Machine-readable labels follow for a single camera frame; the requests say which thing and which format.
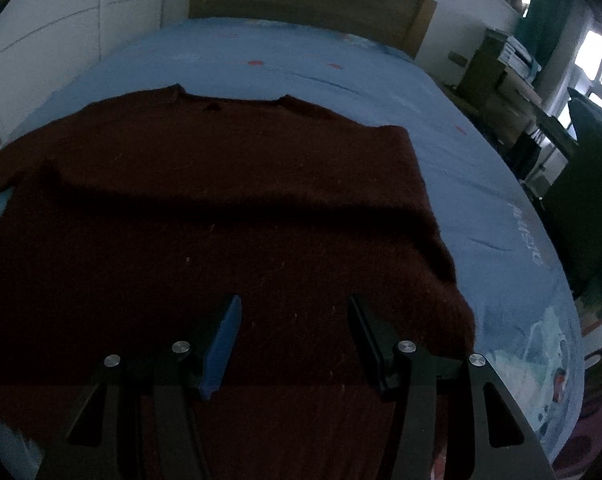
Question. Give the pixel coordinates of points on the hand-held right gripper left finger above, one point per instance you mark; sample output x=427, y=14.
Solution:
x=222, y=345

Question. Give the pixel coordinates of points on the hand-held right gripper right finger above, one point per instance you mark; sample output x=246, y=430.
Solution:
x=376, y=355

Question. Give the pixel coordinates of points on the teal curtain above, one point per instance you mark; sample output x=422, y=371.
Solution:
x=551, y=25

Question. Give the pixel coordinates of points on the stacked cardboard boxes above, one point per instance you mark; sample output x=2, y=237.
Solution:
x=496, y=75

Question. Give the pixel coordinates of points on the teal cloth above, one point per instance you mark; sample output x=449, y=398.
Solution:
x=593, y=120

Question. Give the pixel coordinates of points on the dark red sweater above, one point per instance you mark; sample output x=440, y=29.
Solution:
x=206, y=210

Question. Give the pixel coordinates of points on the window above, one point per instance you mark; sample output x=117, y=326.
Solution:
x=598, y=65

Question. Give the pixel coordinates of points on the wooden headboard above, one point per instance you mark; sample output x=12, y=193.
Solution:
x=306, y=0

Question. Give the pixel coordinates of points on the white wardrobe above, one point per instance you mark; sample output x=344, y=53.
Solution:
x=56, y=35

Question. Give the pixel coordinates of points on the wall switch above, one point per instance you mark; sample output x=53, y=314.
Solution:
x=458, y=59

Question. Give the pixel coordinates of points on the dark chair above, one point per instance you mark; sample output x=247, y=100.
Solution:
x=581, y=210

